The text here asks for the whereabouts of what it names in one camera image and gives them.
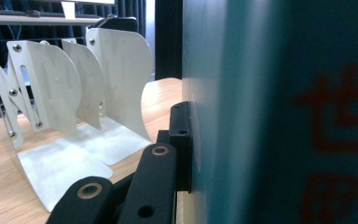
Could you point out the black keyboard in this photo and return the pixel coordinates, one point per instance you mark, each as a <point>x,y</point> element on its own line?
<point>9,12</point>

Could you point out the grey desk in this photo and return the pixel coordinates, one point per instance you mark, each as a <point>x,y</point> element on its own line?
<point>37,20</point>

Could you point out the black panel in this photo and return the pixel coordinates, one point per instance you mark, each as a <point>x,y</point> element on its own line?
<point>168,37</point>

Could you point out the teal picture book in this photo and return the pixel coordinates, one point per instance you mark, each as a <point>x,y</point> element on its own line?
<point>279,112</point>

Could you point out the white metal book rack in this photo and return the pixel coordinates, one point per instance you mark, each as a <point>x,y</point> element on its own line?
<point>118,77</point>

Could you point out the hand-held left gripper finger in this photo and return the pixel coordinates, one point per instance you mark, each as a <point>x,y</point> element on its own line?
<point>181,149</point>

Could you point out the black chair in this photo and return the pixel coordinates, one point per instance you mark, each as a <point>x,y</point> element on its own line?
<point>121,23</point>

